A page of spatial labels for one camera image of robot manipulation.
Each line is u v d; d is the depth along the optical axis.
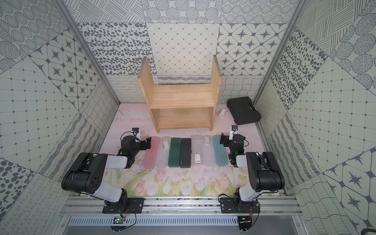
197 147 0.95
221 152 0.91
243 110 1.11
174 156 0.91
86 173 0.45
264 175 0.45
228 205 0.73
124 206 0.67
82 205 0.76
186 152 0.93
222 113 1.08
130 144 0.73
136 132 0.82
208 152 0.94
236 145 0.72
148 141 0.93
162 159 0.89
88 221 0.70
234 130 0.80
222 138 0.87
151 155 0.91
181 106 0.82
